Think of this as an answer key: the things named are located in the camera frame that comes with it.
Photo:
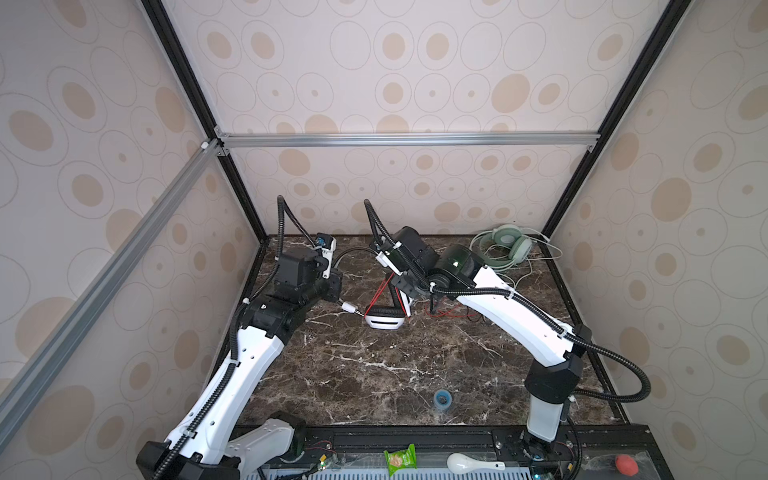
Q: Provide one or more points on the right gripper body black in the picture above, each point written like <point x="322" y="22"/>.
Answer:
<point x="403" y="283"/>

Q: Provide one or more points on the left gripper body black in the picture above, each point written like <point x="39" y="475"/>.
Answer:
<point x="328" y="287"/>

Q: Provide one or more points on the white black headphones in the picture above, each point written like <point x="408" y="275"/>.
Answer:
<point x="384" y="317"/>

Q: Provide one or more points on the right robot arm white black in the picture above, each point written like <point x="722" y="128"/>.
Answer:
<point x="459" y="274"/>

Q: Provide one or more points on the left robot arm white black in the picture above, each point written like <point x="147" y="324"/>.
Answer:
<point x="202" y="446"/>

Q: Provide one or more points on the green headphones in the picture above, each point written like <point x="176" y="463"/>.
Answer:
<point x="515" y="240"/>

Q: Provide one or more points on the blue tape roll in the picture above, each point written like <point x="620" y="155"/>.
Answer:
<point x="442" y="400"/>

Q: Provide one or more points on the green snack packet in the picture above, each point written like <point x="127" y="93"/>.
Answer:
<point x="401" y="459"/>

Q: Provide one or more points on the white ceramic spoon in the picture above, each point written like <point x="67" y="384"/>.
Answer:
<point x="461" y="464"/>

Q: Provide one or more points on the red ball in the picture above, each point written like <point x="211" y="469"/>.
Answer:
<point x="626" y="465"/>

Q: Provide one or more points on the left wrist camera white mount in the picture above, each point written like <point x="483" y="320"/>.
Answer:
<point x="326" y="245"/>

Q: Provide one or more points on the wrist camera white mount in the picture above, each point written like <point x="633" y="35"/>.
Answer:
<point x="326" y="245"/>
<point x="385" y="260"/>

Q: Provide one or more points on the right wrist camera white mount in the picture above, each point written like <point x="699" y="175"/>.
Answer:
<point x="385" y="260"/>

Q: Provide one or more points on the horizontal aluminium rail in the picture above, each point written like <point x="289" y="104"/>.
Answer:
<point x="426" y="139"/>

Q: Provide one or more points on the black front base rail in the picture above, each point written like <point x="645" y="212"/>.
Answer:
<point x="582" y="452"/>

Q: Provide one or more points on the left diagonal aluminium rail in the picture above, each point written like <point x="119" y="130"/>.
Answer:
<point x="46" y="364"/>

